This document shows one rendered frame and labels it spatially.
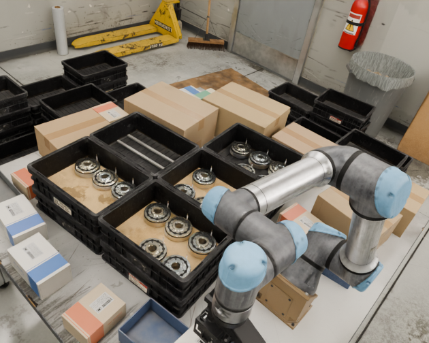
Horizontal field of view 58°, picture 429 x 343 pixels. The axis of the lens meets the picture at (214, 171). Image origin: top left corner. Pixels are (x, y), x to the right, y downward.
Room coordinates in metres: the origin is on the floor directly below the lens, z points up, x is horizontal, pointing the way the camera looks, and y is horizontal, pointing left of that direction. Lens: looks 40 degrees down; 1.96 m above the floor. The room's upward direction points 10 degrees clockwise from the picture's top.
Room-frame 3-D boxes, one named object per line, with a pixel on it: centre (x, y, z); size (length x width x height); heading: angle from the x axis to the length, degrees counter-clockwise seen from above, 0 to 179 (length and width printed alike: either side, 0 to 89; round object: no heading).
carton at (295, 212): (1.23, -0.41, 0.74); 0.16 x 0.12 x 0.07; 49
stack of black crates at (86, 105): (2.13, 0.95, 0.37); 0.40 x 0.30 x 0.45; 144
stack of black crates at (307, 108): (2.95, -0.57, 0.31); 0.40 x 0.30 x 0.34; 54
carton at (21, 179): (1.22, 0.77, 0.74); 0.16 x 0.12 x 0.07; 147
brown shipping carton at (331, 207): (1.28, -0.65, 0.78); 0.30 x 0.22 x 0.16; 48
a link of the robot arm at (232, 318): (0.40, -0.07, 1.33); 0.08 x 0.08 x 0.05
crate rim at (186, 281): (0.92, 0.13, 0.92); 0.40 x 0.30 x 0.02; 60
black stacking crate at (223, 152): (1.44, -0.17, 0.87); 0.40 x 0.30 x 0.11; 60
